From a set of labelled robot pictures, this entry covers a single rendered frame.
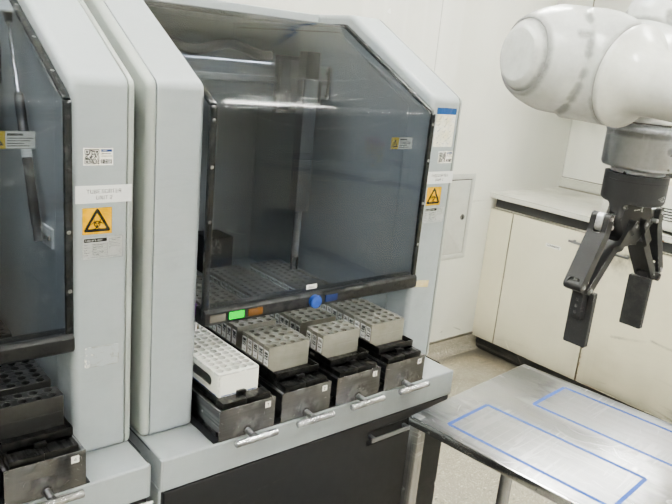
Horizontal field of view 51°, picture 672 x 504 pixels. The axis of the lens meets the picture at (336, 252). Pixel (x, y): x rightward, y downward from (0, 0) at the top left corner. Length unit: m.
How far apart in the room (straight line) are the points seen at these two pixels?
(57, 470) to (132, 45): 0.77
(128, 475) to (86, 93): 0.69
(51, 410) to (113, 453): 0.16
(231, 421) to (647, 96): 1.04
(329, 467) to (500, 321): 2.32
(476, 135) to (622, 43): 2.92
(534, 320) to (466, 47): 1.42
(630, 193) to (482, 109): 2.77
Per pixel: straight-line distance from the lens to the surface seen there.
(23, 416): 1.36
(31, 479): 1.33
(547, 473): 1.37
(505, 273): 3.82
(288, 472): 1.64
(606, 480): 1.40
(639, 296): 1.02
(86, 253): 1.30
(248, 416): 1.49
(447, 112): 1.76
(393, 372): 1.73
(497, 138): 3.77
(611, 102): 0.74
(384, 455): 1.84
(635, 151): 0.89
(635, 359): 3.51
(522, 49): 0.74
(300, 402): 1.56
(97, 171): 1.27
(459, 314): 3.90
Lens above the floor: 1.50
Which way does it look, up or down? 15 degrees down
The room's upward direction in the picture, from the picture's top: 5 degrees clockwise
